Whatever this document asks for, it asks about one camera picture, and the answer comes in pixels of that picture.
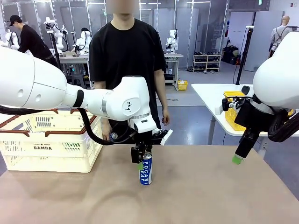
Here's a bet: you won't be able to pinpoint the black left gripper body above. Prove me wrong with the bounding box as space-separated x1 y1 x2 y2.
135 132 155 152

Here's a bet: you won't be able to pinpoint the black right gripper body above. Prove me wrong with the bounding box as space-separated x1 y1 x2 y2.
234 102 263 136

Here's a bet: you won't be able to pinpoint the tall blue Pocari Sweat can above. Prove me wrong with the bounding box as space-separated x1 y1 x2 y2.
139 153 154 186

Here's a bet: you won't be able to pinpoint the person's left forearm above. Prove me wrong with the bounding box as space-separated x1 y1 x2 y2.
153 69 169 112

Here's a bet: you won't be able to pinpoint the yellow plastic shopping basket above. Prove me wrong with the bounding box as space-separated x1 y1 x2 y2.
223 91 295 132

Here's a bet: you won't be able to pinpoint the person's left hand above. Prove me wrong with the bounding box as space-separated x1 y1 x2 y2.
160 109 171 124

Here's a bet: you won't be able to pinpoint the person's right hand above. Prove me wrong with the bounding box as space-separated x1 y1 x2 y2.
102 125 117 142

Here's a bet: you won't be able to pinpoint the white side table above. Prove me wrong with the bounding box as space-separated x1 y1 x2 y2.
191 83 299 146

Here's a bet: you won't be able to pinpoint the black tripod pole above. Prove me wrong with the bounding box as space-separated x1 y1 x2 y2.
235 26 255 85

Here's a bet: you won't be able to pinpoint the black bags pile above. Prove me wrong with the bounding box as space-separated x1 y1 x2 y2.
221 45 241 65

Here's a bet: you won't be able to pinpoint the white shoe rack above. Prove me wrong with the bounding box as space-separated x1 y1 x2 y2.
192 54 222 72

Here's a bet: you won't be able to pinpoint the mannequin with grey apron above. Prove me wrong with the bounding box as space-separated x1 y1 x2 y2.
268 15 293 59

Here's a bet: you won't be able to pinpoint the background white work table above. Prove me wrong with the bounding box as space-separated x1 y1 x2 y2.
59 52 91 89
163 53 185 85

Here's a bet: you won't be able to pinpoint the grey step stool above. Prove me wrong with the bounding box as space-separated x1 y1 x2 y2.
70 74 87 89

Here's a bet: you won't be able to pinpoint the person in black t-shirt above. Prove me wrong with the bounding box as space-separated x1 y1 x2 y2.
88 0 171 146

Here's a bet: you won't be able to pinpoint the background person with black cap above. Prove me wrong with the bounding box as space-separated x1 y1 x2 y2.
7 15 59 69

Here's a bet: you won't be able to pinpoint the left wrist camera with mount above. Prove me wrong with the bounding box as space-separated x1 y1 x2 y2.
151 129 174 147

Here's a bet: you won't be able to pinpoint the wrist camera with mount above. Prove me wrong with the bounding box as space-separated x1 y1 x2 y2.
215 97 249 115
151 129 174 147

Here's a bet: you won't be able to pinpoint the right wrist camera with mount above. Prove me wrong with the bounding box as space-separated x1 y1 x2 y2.
215 97 249 115

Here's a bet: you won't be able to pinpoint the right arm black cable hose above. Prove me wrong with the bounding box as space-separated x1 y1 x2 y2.
267 109 299 143

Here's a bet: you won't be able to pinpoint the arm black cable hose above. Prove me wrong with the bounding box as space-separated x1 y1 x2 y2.
0 105 139 146
267 109 299 143

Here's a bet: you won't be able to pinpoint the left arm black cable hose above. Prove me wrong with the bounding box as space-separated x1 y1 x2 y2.
0 105 139 146

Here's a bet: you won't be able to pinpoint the cream shopping basket brown handles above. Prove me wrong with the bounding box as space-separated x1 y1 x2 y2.
0 108 105 174

